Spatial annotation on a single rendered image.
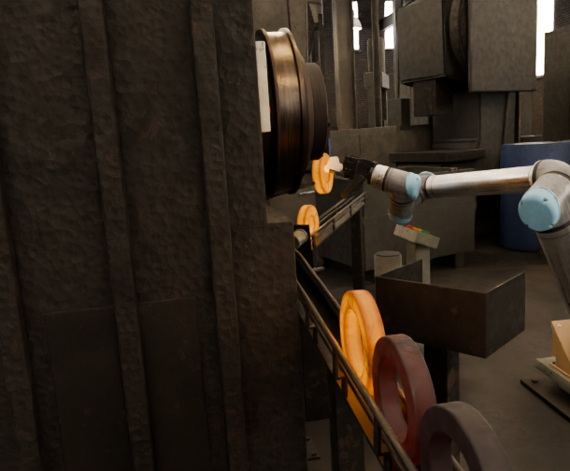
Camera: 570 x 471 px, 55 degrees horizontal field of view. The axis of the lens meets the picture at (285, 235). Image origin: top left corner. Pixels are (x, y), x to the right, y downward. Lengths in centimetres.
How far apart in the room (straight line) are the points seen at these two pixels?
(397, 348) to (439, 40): 453
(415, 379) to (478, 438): 16
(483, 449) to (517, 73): 488
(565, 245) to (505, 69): 359
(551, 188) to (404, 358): 106
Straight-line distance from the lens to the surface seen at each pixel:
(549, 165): 186
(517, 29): 544
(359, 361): 106
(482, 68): 505
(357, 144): 599
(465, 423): 66
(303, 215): 212
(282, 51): 150
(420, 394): 78
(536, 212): 174
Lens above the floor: 104
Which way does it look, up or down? 10 degrees down
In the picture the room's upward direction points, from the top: 4 degrees counter-clockwise
